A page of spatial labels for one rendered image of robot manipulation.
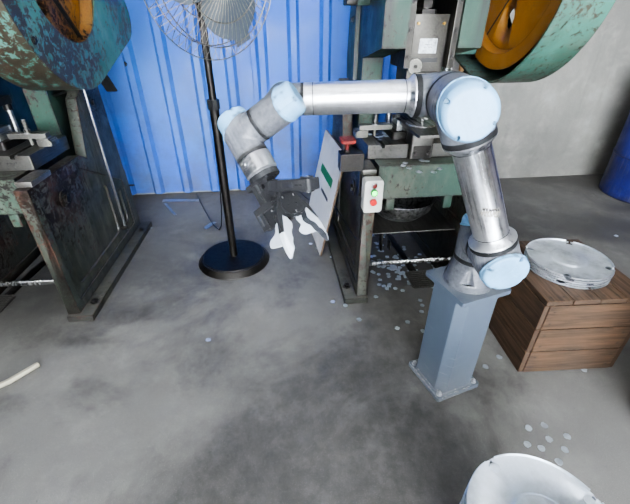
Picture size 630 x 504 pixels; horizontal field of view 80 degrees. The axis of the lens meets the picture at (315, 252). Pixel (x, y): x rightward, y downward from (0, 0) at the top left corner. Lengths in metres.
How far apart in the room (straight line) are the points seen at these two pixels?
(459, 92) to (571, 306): 0.95
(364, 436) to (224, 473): 0.45
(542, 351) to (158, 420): 1.39
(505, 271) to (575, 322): 0.62
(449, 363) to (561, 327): 0.44
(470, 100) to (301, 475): 1.09
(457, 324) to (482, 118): 0.67
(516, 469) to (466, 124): 0.74
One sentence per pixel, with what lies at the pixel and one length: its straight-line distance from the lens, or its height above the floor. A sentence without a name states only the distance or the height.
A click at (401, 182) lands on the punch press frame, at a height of 0.57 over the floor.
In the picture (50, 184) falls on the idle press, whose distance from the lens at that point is 1.87.
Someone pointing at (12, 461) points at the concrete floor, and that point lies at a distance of 1.62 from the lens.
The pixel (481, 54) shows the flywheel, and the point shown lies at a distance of 2.03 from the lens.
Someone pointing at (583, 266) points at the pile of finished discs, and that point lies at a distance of 1.68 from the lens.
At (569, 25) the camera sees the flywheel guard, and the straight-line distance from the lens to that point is 1.65.
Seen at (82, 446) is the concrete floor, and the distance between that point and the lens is 1.54.
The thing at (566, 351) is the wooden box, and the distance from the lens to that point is 1.72.
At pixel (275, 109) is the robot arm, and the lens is 0.83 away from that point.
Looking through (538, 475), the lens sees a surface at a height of 0.32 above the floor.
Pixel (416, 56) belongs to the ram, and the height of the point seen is 1.03.
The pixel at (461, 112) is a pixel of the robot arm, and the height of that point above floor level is 1.00.
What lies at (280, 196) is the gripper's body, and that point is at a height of 0.84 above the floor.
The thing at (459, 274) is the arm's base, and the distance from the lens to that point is 1.22.
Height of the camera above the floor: 1.16
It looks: 32 degrees down
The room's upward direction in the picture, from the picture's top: straight up
